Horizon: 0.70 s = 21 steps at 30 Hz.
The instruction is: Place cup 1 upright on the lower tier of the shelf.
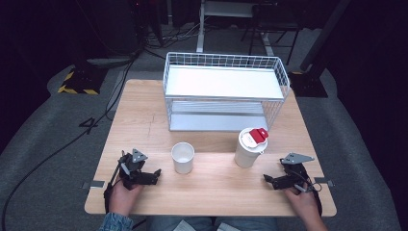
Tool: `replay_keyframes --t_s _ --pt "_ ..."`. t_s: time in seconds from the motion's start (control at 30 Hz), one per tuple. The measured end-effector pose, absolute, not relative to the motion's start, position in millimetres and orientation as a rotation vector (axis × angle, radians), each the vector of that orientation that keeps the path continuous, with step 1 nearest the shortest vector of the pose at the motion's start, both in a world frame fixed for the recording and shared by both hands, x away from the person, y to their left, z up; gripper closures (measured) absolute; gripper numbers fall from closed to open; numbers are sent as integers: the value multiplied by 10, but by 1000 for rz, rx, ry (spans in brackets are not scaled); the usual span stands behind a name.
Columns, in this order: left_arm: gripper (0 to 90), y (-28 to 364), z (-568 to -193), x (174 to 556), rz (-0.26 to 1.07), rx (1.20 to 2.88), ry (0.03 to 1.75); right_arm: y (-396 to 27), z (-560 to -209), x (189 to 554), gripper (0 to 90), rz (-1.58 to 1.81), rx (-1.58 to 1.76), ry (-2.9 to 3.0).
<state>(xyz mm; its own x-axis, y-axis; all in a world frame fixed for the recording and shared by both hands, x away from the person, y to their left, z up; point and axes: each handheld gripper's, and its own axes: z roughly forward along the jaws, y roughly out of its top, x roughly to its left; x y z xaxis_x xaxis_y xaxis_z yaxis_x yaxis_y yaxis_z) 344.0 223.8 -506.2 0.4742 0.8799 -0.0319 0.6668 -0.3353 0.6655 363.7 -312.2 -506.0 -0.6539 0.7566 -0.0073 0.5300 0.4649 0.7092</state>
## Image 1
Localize white metal stand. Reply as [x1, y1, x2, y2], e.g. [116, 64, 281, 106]
[195, 0, 277, 57]

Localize person's legs in jeans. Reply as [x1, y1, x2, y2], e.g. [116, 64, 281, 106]
[145, 216, 280, 231]

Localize white cup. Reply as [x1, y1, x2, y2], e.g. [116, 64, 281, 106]
[170, 141, 195, 175]

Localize right hand-held gripper cable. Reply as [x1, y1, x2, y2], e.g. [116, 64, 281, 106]
[296, 169, 323, 217]

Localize person's right hand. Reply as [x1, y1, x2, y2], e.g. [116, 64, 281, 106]
[283, 186, 321, 222]

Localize person's left hand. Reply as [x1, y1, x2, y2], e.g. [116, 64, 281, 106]
[109, 177, 143, 217]

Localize tangle of floor cables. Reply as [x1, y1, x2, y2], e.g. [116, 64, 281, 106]
[140, 22, 208, 54]

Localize white paper sheet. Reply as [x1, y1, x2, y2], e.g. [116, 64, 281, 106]
[216, 221, 241, 231]
[172, 219, 197, 231]

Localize grey tape piece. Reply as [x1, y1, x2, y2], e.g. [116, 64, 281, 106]
[314, 176, 335, 188]
[81, 180, 106, 190]

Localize black equipment cabinet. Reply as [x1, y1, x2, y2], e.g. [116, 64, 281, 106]
[85, 0, 143, 61]

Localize black metal chair frame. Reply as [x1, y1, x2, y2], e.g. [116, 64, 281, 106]
[240, 3, 304, 65]

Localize black stand with base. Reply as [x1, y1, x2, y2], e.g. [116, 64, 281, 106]
[288, 0, 352, 99]

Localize long black floor cable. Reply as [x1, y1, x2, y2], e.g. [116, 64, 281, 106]
[0, 51, 142, 231]

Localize white tumbler with red lid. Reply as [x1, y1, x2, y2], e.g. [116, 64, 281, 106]
[234, 127, 269, 169]

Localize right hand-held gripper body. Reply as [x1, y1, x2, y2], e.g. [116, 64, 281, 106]
[279, 152, 316, 193]

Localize hand-held gripper cable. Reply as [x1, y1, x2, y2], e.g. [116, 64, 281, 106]
[296, 169, 323, 217]
[103, 157, 129, 215]

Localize white wire shelf rack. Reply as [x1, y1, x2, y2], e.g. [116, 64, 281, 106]
[163, 51, 292, 133]

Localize yellow black striped base plate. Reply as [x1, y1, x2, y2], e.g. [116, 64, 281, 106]
[57, 65, 109, 95]

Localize left hand-held gripper cable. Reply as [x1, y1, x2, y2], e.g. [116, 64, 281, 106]
[103, 157, 129, 215]

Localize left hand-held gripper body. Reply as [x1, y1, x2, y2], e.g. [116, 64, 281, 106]
[118, 147, 149, 191]

